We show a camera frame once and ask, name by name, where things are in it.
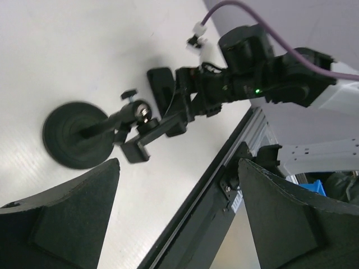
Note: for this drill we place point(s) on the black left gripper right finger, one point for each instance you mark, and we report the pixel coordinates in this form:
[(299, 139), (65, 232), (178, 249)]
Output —
[(293, 227)]

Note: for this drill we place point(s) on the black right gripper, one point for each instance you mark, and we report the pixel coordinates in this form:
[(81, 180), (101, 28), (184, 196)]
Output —
[(202, 90)]

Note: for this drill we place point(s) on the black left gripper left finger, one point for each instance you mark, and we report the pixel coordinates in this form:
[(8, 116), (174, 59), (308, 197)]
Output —
[(62, 227)]

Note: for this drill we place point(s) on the black phone stand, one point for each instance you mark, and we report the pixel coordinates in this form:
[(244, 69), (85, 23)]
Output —
[(79, 135)]

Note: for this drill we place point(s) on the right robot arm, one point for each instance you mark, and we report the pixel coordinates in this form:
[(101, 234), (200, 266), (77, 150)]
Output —
[(302, 76)]

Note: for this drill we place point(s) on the blue plastic bin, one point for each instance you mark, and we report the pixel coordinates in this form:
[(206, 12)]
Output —
[(316, 187)]

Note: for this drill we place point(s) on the white right cable duct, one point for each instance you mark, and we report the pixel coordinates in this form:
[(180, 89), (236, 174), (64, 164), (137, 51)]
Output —
[(237, 201)]

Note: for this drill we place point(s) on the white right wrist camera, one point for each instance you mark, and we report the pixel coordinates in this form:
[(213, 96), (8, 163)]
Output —
[(200, 46)]

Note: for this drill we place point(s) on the aluminium front frame rail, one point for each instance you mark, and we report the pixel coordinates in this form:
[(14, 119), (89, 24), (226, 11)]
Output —
[(246, 131)]

